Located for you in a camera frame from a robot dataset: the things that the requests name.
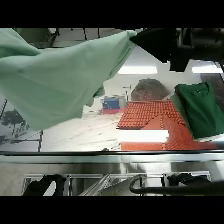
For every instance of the silver frame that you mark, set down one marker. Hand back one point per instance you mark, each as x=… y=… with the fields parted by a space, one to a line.
x=100 y=160

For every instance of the light green T-shirt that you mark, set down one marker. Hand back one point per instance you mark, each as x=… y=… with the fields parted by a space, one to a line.
x=53 y=80

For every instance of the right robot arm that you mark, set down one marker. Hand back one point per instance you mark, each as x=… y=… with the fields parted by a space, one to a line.
x=186 y=46

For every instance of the dark green T-shirt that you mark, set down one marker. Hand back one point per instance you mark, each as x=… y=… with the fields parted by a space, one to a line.
x=201 y=110

